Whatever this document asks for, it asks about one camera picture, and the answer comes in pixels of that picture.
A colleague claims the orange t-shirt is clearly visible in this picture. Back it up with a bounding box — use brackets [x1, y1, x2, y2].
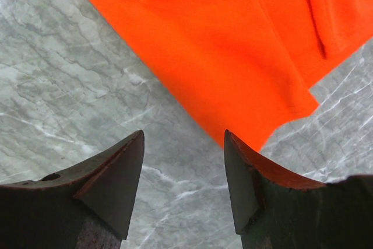
[89, 0, 372, 150]

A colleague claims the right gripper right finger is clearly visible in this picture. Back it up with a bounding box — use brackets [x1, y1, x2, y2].
[224, 131, 372, 248]

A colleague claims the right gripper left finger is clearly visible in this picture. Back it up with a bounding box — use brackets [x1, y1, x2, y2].
[1, 131, 145, 248]

